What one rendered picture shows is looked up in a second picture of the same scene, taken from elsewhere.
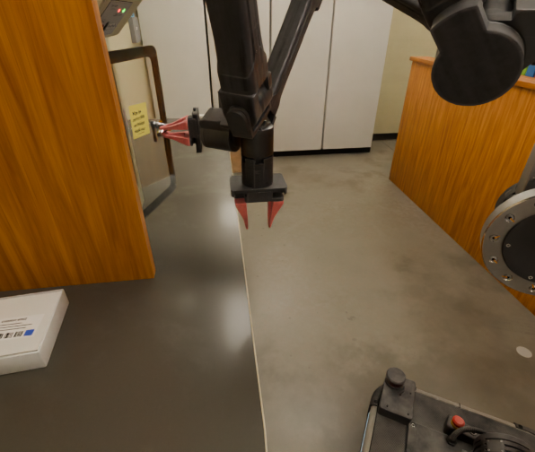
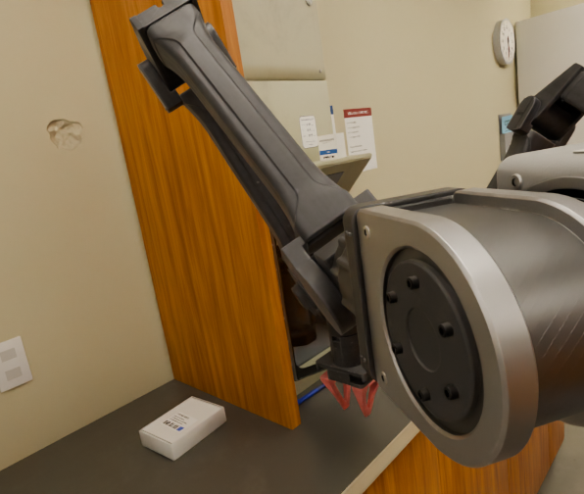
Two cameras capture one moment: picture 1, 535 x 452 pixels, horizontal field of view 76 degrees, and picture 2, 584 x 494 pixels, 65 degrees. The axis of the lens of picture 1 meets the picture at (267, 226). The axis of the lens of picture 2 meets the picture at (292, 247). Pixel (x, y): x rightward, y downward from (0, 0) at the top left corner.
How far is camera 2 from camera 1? 53 cm
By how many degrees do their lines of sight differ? 52
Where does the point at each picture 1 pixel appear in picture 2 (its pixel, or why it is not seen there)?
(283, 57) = not seen: hidden behind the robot
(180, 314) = (275, 473)
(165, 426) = not seen: outside the picture
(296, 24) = not seen: hidden behind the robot
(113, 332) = (224, 460)
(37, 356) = (170, 448)
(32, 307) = (198, 412)
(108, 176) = (261, 321)
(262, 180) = (341, 359)
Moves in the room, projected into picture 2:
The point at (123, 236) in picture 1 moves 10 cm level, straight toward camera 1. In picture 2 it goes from (270, 377) to (249, 402)
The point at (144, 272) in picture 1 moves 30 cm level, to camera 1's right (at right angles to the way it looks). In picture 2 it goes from (285, 419) to (390, 482)
